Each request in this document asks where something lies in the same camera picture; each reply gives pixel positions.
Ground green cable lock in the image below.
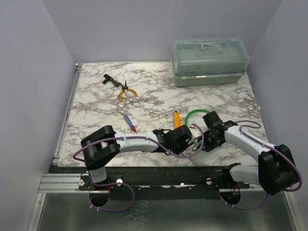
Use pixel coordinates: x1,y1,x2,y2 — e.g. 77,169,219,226
184,109,209,126

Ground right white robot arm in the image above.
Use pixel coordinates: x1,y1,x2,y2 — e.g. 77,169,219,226
203,111,303,195

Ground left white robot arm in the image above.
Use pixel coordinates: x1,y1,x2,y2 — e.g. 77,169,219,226
80,125,195,190

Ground orange utility knife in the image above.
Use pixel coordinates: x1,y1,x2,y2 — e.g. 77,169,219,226
173,110,180,128

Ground blue red screwdriver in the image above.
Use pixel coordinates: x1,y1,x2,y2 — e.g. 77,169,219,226
123,115,137,133

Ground clear green plastic toolbox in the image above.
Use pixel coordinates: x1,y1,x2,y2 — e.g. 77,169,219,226
171,38,250,87

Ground black t-shaped tool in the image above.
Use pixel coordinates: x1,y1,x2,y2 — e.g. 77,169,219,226
103,74,120,87

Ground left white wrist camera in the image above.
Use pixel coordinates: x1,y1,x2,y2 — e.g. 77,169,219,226
189,124,203,141

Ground black mounting rail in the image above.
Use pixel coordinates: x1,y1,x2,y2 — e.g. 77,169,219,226
49,165,249,204

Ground yellow handled pliers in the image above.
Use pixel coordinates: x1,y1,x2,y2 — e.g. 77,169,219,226
118,80,139,101

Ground left aluminium extrusion rail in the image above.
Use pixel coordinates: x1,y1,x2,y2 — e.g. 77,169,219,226
51,63,83,165

